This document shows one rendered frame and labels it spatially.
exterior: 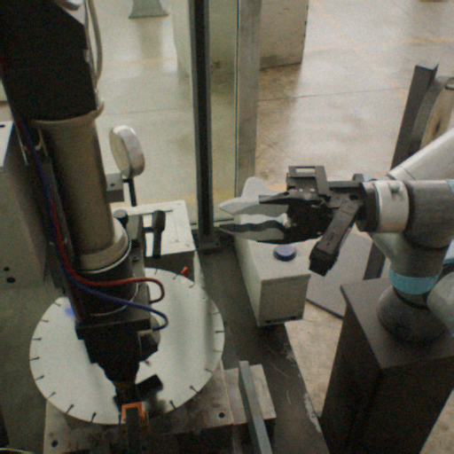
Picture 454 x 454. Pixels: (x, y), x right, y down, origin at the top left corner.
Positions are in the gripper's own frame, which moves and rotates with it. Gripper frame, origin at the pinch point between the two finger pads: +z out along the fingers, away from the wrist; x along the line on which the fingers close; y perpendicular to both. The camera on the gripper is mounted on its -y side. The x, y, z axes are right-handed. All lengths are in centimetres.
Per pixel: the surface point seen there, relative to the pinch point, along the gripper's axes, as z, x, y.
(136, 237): 11.6, 5.3, -6.8
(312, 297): -39, -133, 70
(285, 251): -13.1, -34.3, 20.4
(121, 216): 13.2, 7.2, -5.2
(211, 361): 2.9, -25.0, -8.9
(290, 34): -58, -152, 310
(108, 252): 12.6, 13.9, -15.7
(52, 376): 28.5, -24.8, -11.1
